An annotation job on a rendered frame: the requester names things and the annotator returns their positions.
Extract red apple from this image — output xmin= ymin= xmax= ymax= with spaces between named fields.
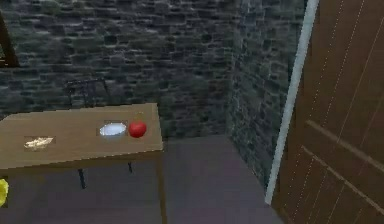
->
xmin=128 ymin=111 xmax=148 ymax=139

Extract white plate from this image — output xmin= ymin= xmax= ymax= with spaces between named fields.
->
xmin=99 ymin=122 xmax=128 ymax=137

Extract black metal chair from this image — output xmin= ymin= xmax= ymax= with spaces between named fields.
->
xmin=65 ymin=77 xmax=134 ymax=190

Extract brown wooden table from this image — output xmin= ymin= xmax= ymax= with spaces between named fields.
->
xmin=0 ymin=102 xmax=169 ymax=224

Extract brown wooden door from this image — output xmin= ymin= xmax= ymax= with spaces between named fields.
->
xmin=265 ymin=0 xmax=384 ymax=224

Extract yellow round object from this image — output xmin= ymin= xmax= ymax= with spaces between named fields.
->
xmin=0 ymin=178 xmax=10 ymax=208

